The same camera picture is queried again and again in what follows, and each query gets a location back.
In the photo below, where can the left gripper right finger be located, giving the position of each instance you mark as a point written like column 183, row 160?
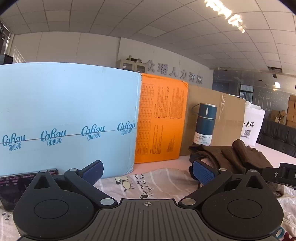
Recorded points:
column 212, row 181

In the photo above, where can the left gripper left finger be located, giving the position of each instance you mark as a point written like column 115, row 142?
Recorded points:
column 82, row 181

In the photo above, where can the brown leather jacket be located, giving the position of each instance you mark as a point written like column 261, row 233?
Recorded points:
column 237, row 158

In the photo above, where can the pink knitted sweater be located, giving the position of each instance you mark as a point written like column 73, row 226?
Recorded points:
column 208, row 162

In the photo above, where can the printed bed sheet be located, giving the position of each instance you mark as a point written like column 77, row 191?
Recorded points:
column 154, row 217

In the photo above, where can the black sofa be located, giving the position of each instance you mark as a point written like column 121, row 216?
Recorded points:
column 278, row 137

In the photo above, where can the brown cardboard box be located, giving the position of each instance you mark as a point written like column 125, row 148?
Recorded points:
column 229, row 117

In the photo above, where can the dark blue vacuum bottle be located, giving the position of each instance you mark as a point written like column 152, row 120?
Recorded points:
column 206, row 116

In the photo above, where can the white paper bag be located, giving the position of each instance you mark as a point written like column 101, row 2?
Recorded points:
column 253, row 119

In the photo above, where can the right light blue carton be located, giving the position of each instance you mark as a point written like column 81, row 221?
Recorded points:
column 65, row 115

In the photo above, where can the black smartphone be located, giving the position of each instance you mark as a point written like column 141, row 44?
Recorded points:
column 13, row 187

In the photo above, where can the orange cardboard box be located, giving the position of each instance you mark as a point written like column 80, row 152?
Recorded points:
column 161, row 119

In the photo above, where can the glass door cabinet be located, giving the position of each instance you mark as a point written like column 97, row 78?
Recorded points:
column 132, row 64

